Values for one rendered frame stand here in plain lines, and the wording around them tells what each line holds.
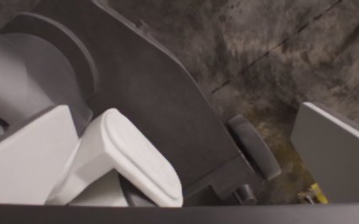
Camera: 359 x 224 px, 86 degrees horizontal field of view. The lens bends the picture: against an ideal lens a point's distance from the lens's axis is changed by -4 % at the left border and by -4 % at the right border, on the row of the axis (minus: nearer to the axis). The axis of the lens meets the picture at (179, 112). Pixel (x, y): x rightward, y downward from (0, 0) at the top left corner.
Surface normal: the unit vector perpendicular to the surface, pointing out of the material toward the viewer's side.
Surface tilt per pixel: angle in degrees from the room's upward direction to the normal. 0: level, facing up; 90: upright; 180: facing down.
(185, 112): 0
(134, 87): 0
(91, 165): 0
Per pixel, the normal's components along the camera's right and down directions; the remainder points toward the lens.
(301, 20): 0.16, 0.43
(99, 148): -0.34, -0.33
